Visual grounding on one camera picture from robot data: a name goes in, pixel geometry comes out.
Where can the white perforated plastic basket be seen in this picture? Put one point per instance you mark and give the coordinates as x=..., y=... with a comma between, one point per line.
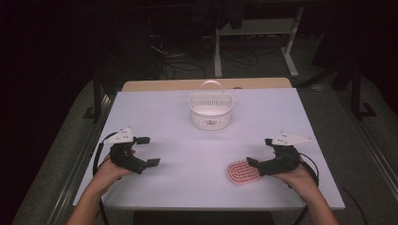
x=211, y=111

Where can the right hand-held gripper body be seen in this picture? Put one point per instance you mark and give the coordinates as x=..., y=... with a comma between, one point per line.
x=281, y=161

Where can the light wooden table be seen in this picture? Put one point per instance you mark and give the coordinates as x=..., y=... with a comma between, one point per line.
x=175, y=84

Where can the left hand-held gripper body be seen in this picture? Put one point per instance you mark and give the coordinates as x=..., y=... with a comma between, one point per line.
x=125, y=157

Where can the person's right hand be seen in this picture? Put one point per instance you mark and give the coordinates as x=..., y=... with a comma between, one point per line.
x=297, y=178

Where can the black metal stand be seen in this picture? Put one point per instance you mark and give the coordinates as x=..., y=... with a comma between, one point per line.
x=97, y=100
x=358, y=93

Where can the dark hanging cloth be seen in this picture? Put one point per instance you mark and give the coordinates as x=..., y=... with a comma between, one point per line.
x=230, y=14

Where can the white metal desk frame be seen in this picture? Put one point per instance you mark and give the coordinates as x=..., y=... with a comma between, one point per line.
x=259, y=27

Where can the person's left hand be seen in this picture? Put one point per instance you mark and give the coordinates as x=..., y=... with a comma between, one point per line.
x=108, y=172

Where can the metal floor rail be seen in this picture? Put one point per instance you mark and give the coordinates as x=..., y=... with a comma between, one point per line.
x=81, y=162
x=372, y=150

